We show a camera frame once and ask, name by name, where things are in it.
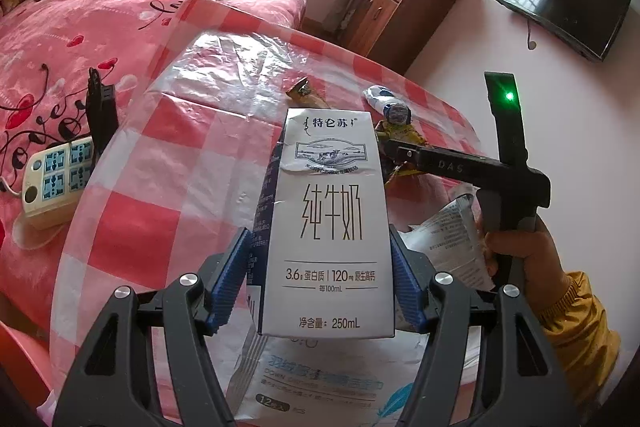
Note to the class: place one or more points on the large white blue bag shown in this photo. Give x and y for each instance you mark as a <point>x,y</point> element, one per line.
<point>325,372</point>

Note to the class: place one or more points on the white printed packet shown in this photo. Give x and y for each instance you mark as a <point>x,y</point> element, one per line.
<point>450,242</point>

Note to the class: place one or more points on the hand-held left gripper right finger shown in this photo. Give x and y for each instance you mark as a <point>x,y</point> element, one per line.
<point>407,287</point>

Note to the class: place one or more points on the cream blue power strip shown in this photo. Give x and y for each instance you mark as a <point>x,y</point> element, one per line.
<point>55,177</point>

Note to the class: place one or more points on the red white checked tablecloth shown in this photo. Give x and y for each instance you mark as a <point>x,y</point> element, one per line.
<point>150,207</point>

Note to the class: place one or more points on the yellow green snack wrapper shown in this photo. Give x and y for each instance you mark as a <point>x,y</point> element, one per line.
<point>407,133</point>

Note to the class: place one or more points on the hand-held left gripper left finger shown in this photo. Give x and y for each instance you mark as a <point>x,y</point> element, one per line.
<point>230,282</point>

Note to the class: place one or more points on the gold black snack wrapper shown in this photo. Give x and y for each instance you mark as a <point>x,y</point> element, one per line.
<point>305,92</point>

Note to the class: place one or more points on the brown wooden cabinet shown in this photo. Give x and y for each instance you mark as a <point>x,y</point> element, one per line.
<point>390,27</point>

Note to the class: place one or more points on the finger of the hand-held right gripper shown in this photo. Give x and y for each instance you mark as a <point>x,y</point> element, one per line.
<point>405,154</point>

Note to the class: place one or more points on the white blue snack packet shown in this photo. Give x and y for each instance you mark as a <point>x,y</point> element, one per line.
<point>380,96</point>

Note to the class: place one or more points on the person's right hand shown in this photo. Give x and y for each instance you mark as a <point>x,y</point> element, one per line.
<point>542,262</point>

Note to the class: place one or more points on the black charger plug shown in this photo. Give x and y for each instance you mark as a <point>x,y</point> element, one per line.
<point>102,117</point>

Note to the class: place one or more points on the bed with pink floral cover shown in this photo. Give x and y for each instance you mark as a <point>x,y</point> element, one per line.
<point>100,17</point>

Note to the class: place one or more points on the white milk carton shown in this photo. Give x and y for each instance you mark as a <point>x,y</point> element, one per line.
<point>330,217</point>

